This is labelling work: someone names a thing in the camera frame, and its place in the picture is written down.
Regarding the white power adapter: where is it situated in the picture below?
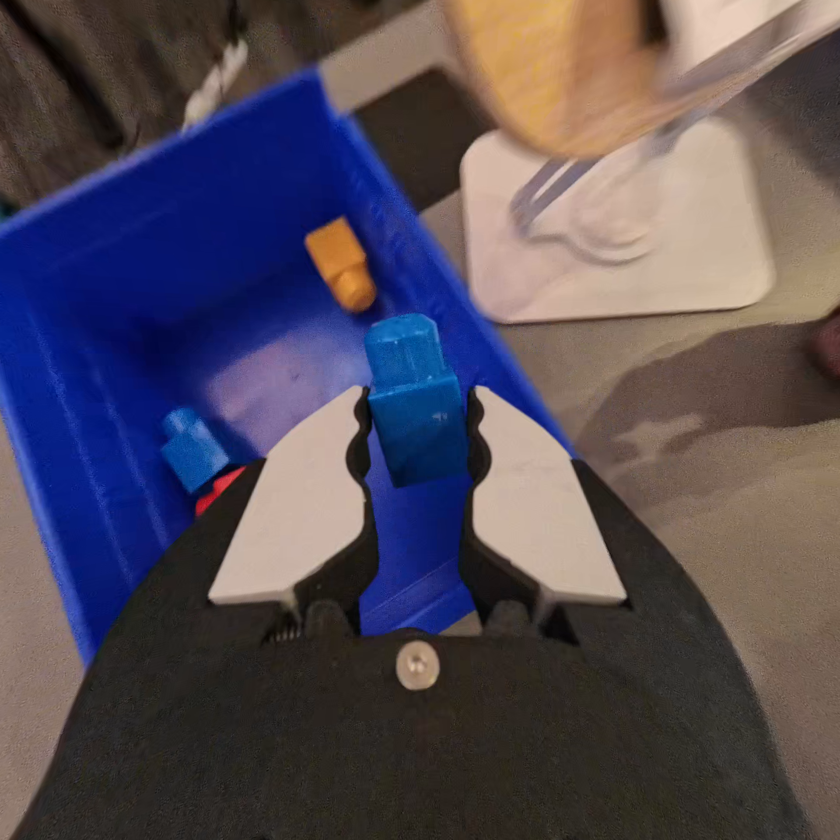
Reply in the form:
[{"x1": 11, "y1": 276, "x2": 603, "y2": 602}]
[{"x1": 182, "y1": 39, "x2": 250, "y2": 129}]

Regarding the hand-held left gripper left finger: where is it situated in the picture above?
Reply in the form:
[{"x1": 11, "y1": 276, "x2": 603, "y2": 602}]
[{"x1": 208, "y1": 386, "x2": 382, "y2": 608}]

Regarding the blue building block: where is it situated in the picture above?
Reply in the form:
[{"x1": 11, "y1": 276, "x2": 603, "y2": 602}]
[
  {"x1": 364, "y1": 314, "x2": 469, "y2": 488},
  {"x1": 161, "y1": 407, "x2": 232, "y2": 494}
]

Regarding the blue plastic bin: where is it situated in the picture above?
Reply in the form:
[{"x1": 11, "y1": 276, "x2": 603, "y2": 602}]
[{"x1": 0, "y1": 66, "x2": 578, "y2": 667}]

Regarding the grey desk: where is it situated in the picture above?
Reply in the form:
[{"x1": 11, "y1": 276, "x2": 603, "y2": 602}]
[{"x1": 0, "y1": 13, "x2": 840, "y2": 840}]

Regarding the red building block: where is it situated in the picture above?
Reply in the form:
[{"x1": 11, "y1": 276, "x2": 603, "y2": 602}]
[{"x1": 195, "y1": 467, "x2": 247, "y2": 519}]

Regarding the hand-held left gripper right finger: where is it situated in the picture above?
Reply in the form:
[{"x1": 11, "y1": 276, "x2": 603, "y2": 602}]
[{"x1": 458, "y1": 386, "x2": 629, "y2": 623}]

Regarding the yellow building block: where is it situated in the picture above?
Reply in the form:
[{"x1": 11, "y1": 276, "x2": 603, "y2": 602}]
[{"x1": 304, "y1": 217, "x2": 378, "y2": 315}]

